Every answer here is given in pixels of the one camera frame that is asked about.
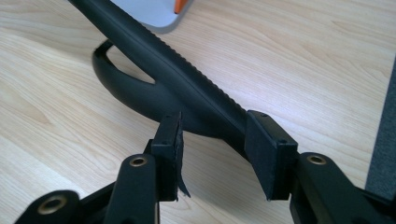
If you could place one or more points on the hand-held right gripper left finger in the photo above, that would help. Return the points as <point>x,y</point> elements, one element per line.
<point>166,146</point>

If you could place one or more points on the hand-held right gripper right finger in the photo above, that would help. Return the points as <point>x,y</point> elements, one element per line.
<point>264,149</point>

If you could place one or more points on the dark grey felt strip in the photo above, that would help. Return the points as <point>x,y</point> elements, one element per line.
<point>384,146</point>

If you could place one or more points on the orange plastic piece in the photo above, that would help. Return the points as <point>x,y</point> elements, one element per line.
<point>180,4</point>

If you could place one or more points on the white flat object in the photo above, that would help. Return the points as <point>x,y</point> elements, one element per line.
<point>149,12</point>

